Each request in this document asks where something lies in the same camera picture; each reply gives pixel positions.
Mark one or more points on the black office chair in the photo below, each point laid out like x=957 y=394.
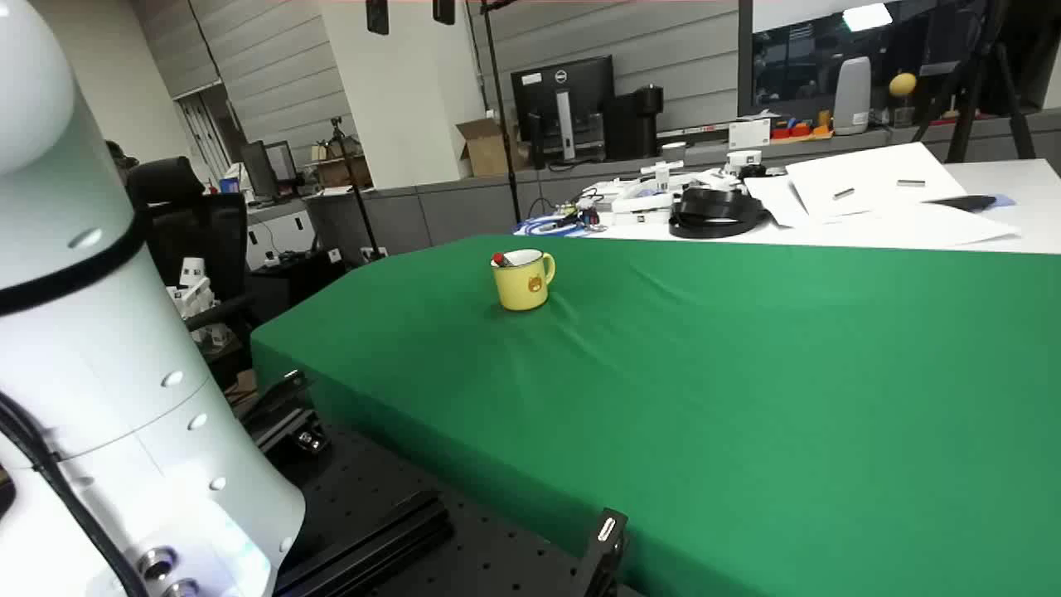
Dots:
x=197 y=244

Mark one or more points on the yellow mug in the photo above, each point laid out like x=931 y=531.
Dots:
x=525 y=286

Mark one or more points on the white speaker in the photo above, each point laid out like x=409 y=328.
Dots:
x=854 y=97

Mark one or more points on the black tripod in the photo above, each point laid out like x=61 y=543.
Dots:
x=962 y=58

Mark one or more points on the cardboard box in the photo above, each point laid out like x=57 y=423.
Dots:
x=484 y=146

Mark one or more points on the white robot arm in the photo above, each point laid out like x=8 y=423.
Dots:
x=132 y=472

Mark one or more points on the black computer monitor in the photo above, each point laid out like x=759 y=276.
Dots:
x=561 y=110

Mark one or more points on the green table cloth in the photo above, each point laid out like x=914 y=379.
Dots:
x=773 y=423

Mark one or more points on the yellow ball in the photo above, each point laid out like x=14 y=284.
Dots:
x=902 y=86

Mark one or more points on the black camera stand pole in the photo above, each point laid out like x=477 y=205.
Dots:
x=498 y=106

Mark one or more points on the black metal bracket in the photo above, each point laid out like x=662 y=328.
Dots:
x=597 y=571

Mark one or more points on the small white box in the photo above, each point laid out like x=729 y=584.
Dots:
x=747 y=135

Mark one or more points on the large white paper sheet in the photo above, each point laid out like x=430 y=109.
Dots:
x=894 y=196

